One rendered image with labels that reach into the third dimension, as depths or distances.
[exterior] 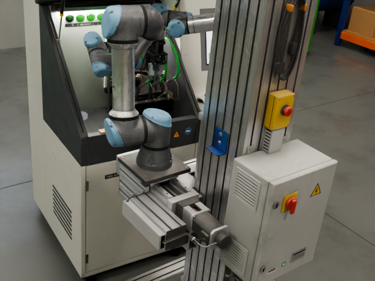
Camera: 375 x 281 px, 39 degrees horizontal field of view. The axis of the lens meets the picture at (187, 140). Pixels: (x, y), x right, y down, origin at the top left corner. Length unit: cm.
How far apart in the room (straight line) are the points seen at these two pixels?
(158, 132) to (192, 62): 103
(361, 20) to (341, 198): 435
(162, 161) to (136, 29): 54
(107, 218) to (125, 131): 95
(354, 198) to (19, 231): 246
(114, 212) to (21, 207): 104
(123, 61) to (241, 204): 68
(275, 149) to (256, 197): 23
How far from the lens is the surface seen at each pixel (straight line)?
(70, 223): 302
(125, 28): 194
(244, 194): 191
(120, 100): 201
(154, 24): 198
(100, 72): 230
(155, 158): 212
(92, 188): 274
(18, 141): 460
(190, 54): 302
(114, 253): 307
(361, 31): 817
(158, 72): 254
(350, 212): 410
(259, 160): 192
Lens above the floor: 214
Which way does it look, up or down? 27 degrees down
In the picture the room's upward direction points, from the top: 6 degrees clockwise
